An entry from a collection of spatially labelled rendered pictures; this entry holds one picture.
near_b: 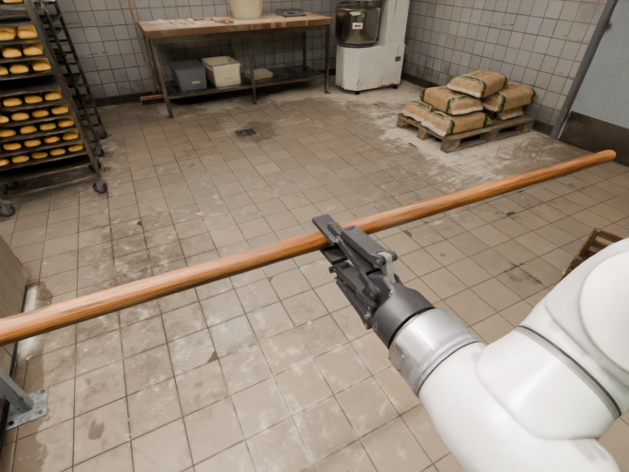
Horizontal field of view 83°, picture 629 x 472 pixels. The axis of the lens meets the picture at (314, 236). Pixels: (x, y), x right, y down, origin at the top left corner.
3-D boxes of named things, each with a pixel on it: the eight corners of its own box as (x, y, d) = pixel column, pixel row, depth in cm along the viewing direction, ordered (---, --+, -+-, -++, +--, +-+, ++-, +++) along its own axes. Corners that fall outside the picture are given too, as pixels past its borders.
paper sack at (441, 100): (482, 115, 345) (488, 97, 335) (450, 119, 334) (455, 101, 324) (444, 98, 391) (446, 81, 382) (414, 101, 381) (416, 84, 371)
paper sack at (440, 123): (442, 140, 338) (446, 123, 327) (418, 127, 364) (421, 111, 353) (492, 127, 356) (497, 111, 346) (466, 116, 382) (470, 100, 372)
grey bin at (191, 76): (179, 92, 421) (174, 70, 406) (172, 81, 456) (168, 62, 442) (210, 88, 434) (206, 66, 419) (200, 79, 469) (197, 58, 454)
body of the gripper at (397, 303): (396, 319, 38) (349, 267, 44) (384, 366, 43) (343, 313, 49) (447, 297, 41) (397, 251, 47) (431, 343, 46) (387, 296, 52)
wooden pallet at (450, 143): (446, 154, 343) (450, 139, 334) (396, 125, 399) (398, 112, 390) (530, 131, 386) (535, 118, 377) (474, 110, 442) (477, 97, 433)
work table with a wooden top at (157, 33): (167, 118, 417) (144, 31, 362) (157, 99, 473) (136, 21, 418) (330, 93, 496) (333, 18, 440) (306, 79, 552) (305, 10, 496)
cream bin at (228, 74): (215, 87, 436) (212, 66, 421) (204, 78, 471) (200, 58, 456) (242, 83, 450) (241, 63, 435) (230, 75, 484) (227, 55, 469)
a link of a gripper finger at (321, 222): (333, 246, 52) (333, 242, 52) (311, 221, 57) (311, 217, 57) (350, 241, 53) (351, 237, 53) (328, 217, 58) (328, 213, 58)
